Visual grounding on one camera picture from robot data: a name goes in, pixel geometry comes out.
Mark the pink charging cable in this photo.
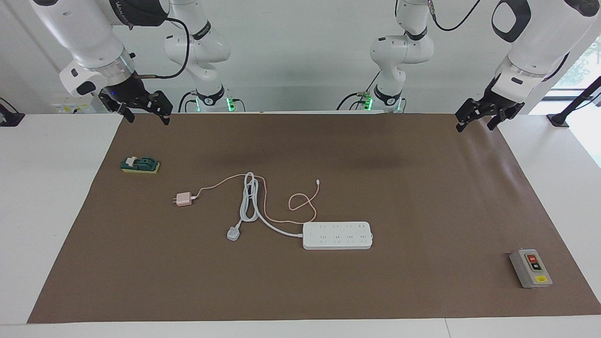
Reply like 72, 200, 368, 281
192, 174, 322, 224

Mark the white power strip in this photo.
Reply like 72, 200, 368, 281
302, 222, 374, 250

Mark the black slanted stand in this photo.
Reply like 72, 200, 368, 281
547, 77, 601, 128

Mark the window with greenery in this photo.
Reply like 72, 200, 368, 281
550, 37, 601, 91

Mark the black desk clamp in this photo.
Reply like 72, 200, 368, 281
0, 97, 25, 127

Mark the brown table mat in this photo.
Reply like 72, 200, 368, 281
27, 112, 601, 323

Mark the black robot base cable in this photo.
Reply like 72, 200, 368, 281
336, 71, 382, 112
177, 91, 195, 114

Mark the green knife switch yellow base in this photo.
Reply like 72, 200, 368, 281
120, 156, 161, 175

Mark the white wall socket box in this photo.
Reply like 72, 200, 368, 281
51, 93, 106, 114

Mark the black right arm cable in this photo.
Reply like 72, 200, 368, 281
134, 16, 191, 79

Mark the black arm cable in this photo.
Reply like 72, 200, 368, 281
134, 16, 191, 79
427, 0, 483, 32

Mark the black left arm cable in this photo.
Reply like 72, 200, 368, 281
427, 0, 483, 32

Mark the white power cord with plug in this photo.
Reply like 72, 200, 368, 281
227, 172, 305, 242

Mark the grey on-off switch box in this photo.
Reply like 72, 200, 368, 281
509, 249, 553, 289

